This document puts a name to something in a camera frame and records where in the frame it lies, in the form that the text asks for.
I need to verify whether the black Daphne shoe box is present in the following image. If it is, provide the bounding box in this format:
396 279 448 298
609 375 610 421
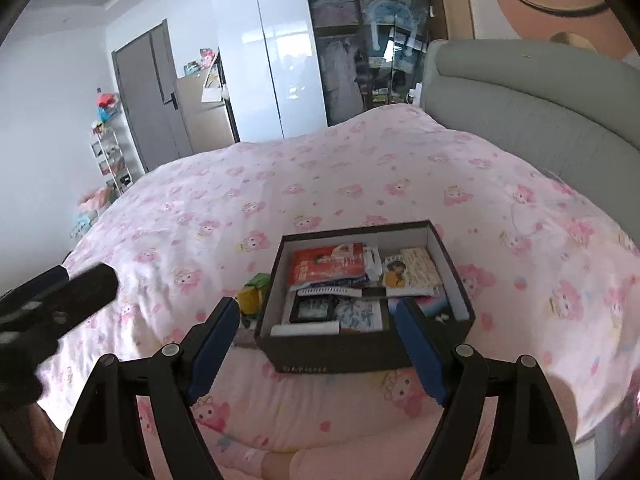
255 220 475 374

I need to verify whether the white perforated strap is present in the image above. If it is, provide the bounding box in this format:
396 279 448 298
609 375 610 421
297 284 444 300

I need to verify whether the grey door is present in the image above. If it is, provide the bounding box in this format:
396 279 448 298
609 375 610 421
112 22 193 172

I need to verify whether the grey padded headboard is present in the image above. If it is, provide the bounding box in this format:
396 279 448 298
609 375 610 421
420 40 639 236

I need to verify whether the white wardrobe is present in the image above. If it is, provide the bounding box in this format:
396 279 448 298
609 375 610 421
210 0 328 143

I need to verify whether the cartoon character card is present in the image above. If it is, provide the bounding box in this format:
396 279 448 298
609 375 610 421
383 247 442 295

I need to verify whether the red packet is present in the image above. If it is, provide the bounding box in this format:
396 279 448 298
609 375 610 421
288 243 367 287

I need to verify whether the plush corn toy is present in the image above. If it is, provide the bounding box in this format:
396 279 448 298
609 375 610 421
235 273 271 328

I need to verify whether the glass display cabinet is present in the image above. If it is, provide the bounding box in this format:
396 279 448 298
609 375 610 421
308 0 432 126

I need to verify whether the white blue patterned packet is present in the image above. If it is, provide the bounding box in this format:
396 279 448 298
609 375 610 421
334 298 384 333

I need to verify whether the white shelf rack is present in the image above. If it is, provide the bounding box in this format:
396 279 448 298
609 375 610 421
90 88 134 197

